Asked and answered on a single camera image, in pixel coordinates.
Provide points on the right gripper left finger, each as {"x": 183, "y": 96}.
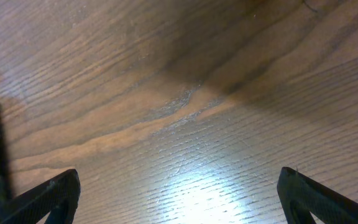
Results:
{"x": 56, "y": 199}

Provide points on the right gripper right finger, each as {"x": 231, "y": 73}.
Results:
{"x": 303, "y": 198}

